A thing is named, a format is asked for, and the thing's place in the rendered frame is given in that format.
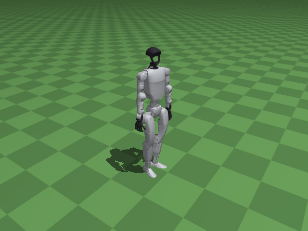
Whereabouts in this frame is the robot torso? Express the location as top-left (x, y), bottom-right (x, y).
top-left (143, 65), bottom-right (166, 118)

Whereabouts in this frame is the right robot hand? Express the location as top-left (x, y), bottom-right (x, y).
top-left (135, 115), bottom-right (146, 132)

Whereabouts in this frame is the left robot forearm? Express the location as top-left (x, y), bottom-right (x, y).
top-left (165, 91), bottom-right (172, 108)

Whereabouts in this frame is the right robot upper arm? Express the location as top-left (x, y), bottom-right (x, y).
top-left (136, 71), bottom-right (147, 101)

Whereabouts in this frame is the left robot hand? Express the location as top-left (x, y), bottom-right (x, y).
top-left (166, 104), bottom-right (172, 121)

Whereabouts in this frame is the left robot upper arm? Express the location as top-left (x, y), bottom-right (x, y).
top-left (163, 67), bottom-right (173, 93)

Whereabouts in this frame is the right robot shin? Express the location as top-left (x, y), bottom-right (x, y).
top-left (142, 142), bottom-right (153, 170)

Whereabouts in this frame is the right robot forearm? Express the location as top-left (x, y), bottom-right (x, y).
top-left (136, 94), bottom-right (144, 120)

